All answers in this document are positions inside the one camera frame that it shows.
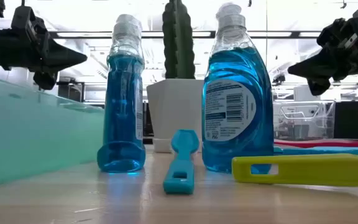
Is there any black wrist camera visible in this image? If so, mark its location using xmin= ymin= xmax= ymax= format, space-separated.
xmin=11 ymin=5 xmax=47 ymax=43
xmin=317 ymin=17 xmax=356 ymax=48

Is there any black cabinet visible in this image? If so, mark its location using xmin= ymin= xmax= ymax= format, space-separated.
xmin=334 ymin=101 xmax=358 ymax=140

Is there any black ceiling spotlight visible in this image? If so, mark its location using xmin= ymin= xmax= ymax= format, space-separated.
xmin=273 ymin=73 xmax=287 ymax=85

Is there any blue dish soap bottle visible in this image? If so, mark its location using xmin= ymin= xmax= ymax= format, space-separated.
xmin=201 ymin=2 xmax=275 ymax=174
xmin=96 ymin=14 xmax=147 ymax=174

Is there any black linear ceiling light rail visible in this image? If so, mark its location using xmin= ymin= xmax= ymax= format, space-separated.
xmin=48 ymin=30 xmax=323 ymax=39

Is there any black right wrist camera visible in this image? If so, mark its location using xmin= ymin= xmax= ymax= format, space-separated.
xmin=317 ymin=17 xmax=356 ymax=48

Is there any yellow-green toothbrush bottom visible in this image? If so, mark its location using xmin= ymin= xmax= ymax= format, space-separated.
xmin=231 ymin=153 xmax=358 ymax=188

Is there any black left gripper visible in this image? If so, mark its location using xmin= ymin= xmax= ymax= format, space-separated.
xmin=0 ymin=28 xmax=88 ymax=91

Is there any light blue sponge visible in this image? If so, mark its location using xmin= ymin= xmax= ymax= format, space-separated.
xmin=273 ymin=146 xmax=358 ymax=157

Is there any green translucent plastic bin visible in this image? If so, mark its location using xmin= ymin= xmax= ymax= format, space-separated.
xmin=0 ymin=73 xmax=105 ymax=190

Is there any green cactus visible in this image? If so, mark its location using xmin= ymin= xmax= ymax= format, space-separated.
xmin=162 ymin=0 xmax=196 ymax=80

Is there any clear plastic bin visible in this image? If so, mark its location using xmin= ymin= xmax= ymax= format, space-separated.
xmin=273 ymin=100 xmax=335 ymax=141

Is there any white plant pot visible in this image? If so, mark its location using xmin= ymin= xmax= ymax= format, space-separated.
xmin=146 ymin=78 xmax=204 ymax=154

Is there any red dish brush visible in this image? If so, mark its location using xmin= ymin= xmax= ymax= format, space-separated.
xmin=273 ymin=136 xmax=358 ymax=149

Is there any blue plastic dish scraper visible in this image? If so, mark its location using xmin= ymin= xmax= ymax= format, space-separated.
xmin=162 ymin=129 xmax=200 ymax=195

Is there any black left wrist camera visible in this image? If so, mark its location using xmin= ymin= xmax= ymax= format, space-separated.
xmin=11 ymin=5 xmax=47 ymax=43

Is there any white box appliance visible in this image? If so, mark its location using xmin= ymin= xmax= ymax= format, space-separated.
xmin=293 ymin=85 xmax=321 ymax=102

